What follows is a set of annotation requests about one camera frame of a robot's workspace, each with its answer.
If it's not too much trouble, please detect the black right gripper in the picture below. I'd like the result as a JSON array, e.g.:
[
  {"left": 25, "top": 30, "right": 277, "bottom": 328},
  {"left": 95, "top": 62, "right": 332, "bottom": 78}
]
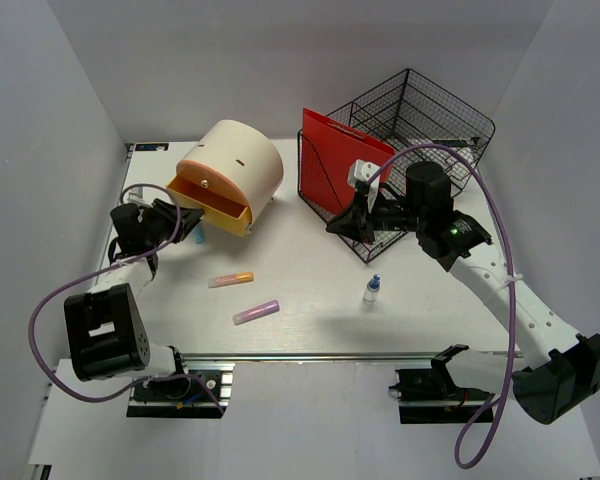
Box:
[{"left": 326, "top": 189, "right": 426, "bottom": 245}]

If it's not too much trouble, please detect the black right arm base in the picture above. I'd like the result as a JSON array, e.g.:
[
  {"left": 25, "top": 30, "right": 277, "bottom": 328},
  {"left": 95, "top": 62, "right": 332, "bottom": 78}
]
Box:
[{"left": 388, "top": 344, "right": 489, "bottom": 425}]

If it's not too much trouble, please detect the black label sticker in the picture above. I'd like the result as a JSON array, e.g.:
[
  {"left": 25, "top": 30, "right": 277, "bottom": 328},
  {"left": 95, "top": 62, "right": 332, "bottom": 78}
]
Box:
[{"left": 134, "top": 143, "right": 169, "bottom": 152}]

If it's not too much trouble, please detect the small blue capped bottle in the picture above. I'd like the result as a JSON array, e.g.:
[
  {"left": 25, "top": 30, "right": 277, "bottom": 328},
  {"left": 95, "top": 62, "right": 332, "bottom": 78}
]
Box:
[{"left": 362, "top": 274, "right": 381, "bottom": 304}]

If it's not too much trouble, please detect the cream semicircular drawer box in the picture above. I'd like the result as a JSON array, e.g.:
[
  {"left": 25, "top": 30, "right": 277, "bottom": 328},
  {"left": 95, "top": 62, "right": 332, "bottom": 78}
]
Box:
[{"left": 181, "top": 119, "right": 284, "bottom": 236}]

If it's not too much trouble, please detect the peach top drawer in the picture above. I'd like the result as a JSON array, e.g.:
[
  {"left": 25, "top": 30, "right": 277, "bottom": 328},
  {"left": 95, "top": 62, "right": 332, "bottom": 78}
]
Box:
[{"left": 176, "top": 159, "right": 248, "bottom": 205}]

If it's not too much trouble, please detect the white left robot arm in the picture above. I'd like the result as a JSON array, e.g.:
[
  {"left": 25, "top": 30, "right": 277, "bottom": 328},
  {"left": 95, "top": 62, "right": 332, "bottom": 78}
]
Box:
[{"left": 64, "top": 199, "right": 204, "bottom": 399}]

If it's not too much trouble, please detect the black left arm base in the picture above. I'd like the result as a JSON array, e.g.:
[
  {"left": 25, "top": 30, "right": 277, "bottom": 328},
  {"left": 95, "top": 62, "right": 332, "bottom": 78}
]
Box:
[{"left": 126, "top": 354, "right": 235, "bottom": 420}]

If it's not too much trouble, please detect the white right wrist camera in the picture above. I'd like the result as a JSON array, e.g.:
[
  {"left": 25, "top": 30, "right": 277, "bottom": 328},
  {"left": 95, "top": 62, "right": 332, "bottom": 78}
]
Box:
[{"left": 347, "top": 159, "right": 380, "bottom": 211}]

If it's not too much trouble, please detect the purple tube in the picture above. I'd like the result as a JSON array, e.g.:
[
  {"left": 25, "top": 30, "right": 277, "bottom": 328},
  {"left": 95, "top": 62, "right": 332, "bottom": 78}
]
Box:
[{"left": 233, "top": 300, "right": 280, "bottom": 326}]

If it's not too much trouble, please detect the red file folder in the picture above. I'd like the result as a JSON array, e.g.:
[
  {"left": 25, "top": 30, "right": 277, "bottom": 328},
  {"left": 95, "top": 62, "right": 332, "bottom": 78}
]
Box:
[{"left": 299, "top": 108, "right": 395, "bottom": 214}]

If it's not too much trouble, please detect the blue tube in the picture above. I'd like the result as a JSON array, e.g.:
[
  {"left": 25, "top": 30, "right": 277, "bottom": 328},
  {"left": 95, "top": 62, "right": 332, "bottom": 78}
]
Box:
[{"left": 193, "top": 225, "right": 205, "bottom": 245}]

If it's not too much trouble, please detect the aluminium front rail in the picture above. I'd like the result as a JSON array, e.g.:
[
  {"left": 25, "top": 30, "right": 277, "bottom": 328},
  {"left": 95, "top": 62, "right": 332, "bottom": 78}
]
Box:
[{"left": 179, "top": 351, "right": 526, "bottom": 362}]

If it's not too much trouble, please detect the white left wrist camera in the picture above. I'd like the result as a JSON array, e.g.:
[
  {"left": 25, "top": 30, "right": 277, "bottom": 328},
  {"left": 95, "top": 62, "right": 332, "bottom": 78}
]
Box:
[{"left": 120, "top": 186, "right": 146, "bottom": 205}]

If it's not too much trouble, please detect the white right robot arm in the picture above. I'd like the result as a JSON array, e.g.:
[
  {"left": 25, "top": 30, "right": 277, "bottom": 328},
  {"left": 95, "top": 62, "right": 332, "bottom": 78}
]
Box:
[{"left": 326, "top": 160, "right": 600, "bottom": 425}]

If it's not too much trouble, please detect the yellow bottom drawer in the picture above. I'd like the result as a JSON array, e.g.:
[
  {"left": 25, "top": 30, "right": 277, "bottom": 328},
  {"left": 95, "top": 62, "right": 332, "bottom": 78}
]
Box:
[{"left": 167, "top": 176, "right": 252, "bottom": 237}]

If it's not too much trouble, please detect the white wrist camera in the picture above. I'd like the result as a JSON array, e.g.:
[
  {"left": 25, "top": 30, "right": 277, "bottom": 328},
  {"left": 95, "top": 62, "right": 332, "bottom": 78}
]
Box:
[
  {"left": 347, "top": 159, "right": 380, "bottom": 211},
  {"left": 120, "top": 186, "right": 146, "bottom": 205}
]

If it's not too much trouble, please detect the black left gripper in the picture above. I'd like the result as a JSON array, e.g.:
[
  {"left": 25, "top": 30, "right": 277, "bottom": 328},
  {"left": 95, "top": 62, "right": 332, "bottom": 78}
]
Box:
[{"left": 142, "top": 199, "right": 204, "bottom": 249}]

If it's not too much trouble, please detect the orange capped pink tube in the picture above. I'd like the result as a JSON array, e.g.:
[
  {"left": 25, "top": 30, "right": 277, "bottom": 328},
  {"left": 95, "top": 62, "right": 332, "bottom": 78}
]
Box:
[{"left": 208, "top": 272, "right": 254, "bottom": 289}]

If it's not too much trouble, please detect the black wire mesh organizer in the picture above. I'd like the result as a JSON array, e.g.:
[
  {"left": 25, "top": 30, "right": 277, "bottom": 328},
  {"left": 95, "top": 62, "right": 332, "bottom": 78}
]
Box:
[{"left": 297, "top": 68, "right": 495, "bottom": 264}]

